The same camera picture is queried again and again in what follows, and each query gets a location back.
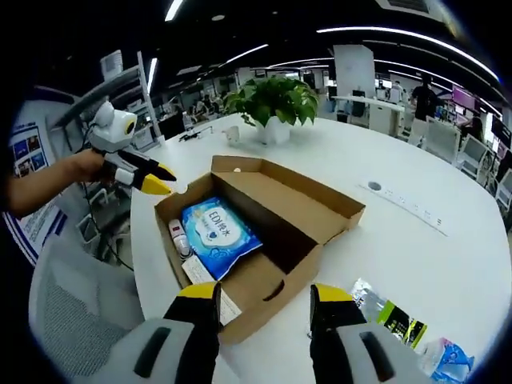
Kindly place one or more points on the small white cup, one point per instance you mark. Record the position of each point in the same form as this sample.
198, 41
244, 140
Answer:
232, 135

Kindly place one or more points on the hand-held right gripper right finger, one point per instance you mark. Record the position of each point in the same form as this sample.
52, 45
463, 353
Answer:
340, 352

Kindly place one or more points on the white bottle with red label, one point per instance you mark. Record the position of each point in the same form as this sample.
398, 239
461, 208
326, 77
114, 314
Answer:
180, 238

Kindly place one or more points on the brown cardboard shoe box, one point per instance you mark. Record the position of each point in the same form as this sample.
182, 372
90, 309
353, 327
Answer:
288, 212

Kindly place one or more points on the blue crinkled plastic pack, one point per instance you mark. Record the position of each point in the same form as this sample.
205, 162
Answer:
450, 360

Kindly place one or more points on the white table socket strip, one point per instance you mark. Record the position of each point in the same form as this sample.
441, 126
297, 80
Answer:
404, 206

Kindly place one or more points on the ceiling air vent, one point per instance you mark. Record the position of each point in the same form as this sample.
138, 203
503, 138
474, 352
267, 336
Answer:
404, 5

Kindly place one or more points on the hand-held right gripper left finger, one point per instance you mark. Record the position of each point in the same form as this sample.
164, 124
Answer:
176, 336

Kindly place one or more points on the grey metal shelf rack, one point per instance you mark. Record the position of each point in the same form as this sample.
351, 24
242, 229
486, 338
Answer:
128, 88

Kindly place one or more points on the white office chair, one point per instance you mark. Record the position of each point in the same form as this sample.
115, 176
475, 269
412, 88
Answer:
442, 140
474, 156

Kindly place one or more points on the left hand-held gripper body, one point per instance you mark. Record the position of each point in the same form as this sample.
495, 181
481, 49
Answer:
112, 128

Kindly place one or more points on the black green soft pouch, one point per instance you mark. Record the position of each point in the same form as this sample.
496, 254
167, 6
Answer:
396, 320

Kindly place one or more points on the pink display screen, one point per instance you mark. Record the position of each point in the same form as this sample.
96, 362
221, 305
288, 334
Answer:
464, 98

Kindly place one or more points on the green potted plant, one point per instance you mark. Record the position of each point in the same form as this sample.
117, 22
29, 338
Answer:
276, 100

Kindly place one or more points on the person's left hand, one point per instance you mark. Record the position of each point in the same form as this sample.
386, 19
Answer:
86, 166

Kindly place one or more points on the wall poster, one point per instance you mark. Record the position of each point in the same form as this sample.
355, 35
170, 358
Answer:
30, 160

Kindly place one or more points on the white small box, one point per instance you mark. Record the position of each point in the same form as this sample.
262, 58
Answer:
198, 272

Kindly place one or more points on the grey mesh office chair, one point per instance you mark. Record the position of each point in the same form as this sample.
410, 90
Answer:
72, 312

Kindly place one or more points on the blue wet wipes pack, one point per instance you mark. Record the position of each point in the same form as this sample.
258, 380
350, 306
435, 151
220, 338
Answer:
220, 236

